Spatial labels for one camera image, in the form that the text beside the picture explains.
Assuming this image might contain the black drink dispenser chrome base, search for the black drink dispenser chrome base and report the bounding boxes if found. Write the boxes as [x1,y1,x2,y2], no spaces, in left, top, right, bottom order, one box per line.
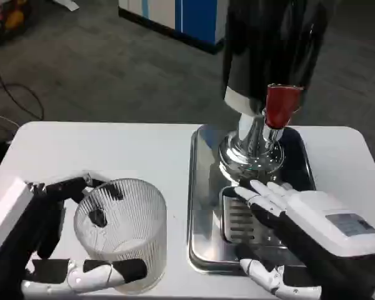
[219,0,331,186]

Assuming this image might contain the white cable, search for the white cable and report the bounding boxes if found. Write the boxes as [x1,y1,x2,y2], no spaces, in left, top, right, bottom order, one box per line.
[0,111,20,129]

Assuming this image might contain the red tap handle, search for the red tap handle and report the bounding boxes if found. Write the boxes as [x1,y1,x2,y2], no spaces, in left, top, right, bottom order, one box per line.
[264,82,306,129]

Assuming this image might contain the clear ribbed glass cup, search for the clear ribbed glass cup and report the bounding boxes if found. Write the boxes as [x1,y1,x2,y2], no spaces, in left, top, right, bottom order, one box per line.
[73,177,168,295]

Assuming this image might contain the black floor cable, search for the black floor cable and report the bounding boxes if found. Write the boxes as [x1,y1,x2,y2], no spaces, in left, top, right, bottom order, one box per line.
[0,46,45,121]

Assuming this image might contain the steel serving tray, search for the steel serving tray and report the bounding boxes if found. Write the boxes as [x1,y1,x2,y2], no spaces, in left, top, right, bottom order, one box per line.
[187,123,318,278]

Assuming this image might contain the steel drip tray with grid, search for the steel drip tray with grid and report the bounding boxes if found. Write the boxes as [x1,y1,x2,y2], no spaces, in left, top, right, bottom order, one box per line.
[219,186,290,249]

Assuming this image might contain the blue and white cabinet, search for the blue and white cabinet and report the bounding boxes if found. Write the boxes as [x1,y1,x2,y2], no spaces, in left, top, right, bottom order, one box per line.
[117,0,226,56]

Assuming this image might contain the white paper sheet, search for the white paper sheet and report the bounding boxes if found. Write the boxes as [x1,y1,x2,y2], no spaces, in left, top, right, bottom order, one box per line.
[51,0,81,13]

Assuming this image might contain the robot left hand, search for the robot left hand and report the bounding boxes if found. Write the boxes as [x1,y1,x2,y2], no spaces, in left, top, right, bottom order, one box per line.
[0,170,149,300]

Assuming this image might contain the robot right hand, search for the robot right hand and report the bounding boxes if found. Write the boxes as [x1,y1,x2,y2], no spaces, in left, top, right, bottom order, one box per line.
[234,179,375,300]

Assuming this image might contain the colourful printed box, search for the colourful printed box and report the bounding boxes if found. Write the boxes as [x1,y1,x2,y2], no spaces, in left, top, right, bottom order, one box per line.
[0,0,35,48]

